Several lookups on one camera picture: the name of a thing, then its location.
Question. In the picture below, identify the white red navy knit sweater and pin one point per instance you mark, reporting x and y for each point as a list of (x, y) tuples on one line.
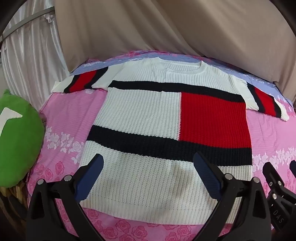
[(143, 109)]

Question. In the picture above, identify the green cushion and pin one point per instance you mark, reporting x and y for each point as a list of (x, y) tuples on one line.
[(18, 143)]

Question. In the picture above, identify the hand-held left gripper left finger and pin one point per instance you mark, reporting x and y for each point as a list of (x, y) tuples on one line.
[(92, 175)]

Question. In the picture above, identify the beige curtain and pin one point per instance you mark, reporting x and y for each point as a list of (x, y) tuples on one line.
[(161, 25)]

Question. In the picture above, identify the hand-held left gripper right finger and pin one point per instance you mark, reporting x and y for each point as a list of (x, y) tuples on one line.
[(205, 176)]

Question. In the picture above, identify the grey metal rod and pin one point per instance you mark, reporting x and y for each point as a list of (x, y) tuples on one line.
[(22, 22)]

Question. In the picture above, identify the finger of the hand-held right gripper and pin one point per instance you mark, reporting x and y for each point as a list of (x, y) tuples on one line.
[(293, 165), (271, 176)]

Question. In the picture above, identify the white satin curtain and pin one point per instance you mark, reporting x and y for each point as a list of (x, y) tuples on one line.
[(32, 60)]

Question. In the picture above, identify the wicker basket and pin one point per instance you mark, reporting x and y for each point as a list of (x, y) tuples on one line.
[(13, 193)]

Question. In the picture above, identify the pink floral bed sheet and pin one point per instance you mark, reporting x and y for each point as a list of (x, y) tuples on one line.
[(67, 120)]

